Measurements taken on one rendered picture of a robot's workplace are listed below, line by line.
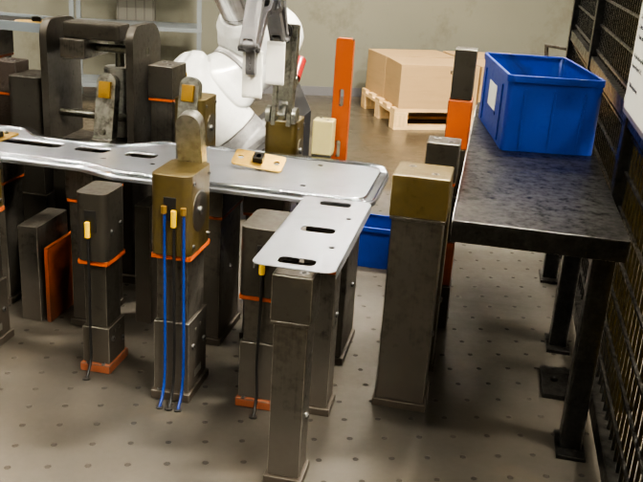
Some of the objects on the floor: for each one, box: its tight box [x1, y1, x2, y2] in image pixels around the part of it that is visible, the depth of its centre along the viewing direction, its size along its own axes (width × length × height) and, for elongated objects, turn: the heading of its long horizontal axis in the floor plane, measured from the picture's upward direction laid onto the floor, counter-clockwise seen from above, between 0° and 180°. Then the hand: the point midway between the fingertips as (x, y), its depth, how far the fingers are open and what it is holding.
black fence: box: [540, 0, 643, 482], centre depth 165 cm, size 14×197×155 cm, turn 159°
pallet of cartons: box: [361, 49, 510, 130], centre depth 701 cm, size 141×105×49 cm
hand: (263, 83), depth 134 cm, fingers open, 13 cm apart
